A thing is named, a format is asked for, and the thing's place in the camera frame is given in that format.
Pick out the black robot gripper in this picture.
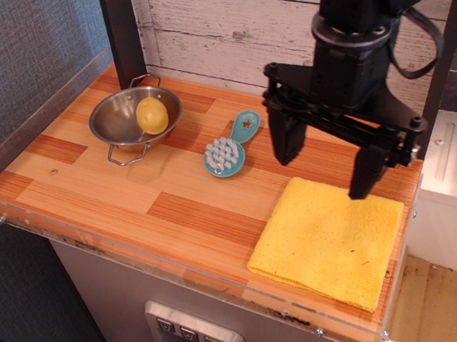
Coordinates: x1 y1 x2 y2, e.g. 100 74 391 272
263 14 425 200

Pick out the yellow towel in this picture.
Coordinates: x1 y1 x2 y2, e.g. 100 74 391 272
247 177 404 313

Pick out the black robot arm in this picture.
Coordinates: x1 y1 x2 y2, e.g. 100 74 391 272
264 0 444 200

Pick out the teal scrub brush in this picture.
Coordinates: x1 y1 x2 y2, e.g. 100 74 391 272
203 110 261 178

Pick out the white ridged appliance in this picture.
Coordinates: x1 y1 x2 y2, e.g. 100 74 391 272
405 111 457 271

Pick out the yellow potato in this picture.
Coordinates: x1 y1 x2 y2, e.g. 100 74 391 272
136 96 169 135

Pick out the grey dispenser button panel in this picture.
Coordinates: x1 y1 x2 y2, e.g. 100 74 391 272
144 301 245 342

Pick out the clear acrylic table guard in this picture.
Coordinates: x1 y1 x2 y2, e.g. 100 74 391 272
0 51 405 342

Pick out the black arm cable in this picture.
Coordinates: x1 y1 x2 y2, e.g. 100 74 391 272
382 3 449 82

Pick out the right dark vertical post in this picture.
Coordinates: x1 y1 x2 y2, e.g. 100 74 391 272
417 0 457 159

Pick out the dark vertical post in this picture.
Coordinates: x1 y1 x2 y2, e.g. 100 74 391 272
99 0 147 89
417 0 457 159

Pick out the steel bowl with handles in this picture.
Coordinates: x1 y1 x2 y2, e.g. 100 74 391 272
89 73 183 167

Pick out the left dark vertical post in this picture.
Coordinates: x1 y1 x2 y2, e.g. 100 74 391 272
99 0 147 89

